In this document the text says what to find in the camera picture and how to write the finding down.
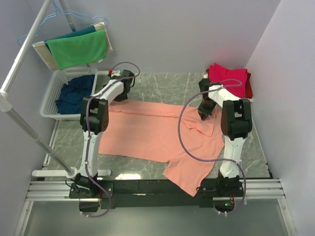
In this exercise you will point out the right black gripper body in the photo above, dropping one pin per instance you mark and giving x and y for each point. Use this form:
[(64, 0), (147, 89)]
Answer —
[(207, 105)]

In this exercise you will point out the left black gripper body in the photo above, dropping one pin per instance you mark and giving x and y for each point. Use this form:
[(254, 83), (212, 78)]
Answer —
[(122, 96)]

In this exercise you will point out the salmon pink t shirt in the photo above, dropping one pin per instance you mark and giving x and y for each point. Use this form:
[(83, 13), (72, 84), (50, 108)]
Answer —
[(154, 131)]

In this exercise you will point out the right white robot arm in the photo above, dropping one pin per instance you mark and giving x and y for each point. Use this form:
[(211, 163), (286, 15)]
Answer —
[(236, 124)]

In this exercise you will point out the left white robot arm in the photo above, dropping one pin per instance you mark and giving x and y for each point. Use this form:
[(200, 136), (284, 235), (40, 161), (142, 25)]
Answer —
[(94, 121)]

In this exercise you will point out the folded white t shirt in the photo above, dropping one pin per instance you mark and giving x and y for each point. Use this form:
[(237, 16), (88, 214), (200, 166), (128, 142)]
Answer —
[(248, 99)]

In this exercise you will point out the folded magenta t shirt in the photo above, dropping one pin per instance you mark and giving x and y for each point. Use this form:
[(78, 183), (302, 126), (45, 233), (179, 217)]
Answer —
[(218, 73)]

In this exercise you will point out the green towel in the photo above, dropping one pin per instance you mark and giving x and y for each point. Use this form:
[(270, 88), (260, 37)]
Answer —
[(78, 50)]

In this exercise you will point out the teal towel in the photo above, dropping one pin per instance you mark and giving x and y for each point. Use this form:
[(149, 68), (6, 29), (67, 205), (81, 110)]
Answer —
[(73, 33)]

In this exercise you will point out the navy blue t shirt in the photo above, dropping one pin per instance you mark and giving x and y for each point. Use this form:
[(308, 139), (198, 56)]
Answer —
[(71, 97)]

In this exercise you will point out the white plastic laundry basket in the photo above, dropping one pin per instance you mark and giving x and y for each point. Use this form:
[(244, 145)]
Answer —
[(58, 79)]

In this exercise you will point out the beige towel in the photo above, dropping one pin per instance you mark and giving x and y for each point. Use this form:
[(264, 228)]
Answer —
[(47, 57)]

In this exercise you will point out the black base beam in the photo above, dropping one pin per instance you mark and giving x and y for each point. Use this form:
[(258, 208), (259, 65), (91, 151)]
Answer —
[(150, 193)]

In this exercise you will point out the white clothes rack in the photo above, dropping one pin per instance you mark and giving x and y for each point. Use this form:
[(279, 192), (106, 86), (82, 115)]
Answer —
[(7, 108)]

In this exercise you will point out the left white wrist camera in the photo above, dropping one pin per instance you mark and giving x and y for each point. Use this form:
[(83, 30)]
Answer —
[(114, 74)]

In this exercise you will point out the blue wire hanger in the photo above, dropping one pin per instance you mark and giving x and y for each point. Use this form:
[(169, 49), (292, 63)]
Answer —
[(69, 14)]

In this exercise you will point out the aluminium rail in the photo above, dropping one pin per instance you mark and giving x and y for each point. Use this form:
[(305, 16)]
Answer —
[(52, 191)]

